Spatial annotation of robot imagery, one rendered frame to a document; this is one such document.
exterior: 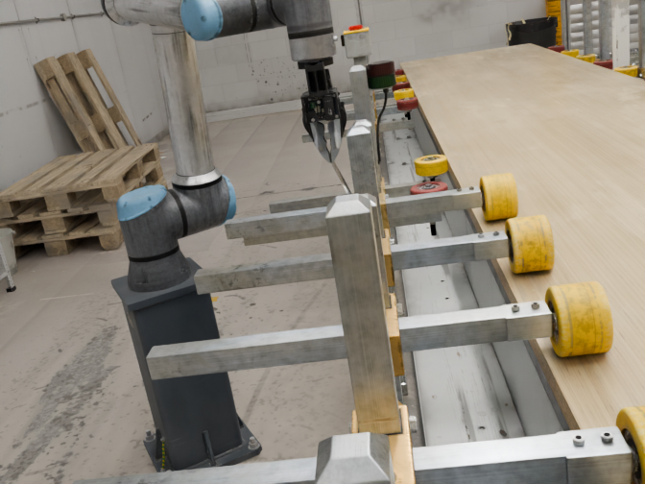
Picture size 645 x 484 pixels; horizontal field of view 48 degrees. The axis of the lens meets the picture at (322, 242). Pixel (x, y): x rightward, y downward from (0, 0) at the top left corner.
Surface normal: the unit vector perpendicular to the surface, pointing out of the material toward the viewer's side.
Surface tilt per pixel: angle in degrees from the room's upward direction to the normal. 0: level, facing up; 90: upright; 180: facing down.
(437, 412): 0
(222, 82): 90
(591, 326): 78
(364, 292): 90
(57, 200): 90
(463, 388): 0
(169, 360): 90
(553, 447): 0
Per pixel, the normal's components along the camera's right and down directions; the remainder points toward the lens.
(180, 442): 0.44, 0.23
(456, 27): -0.06, 0.33
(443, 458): -0.15, -0.93
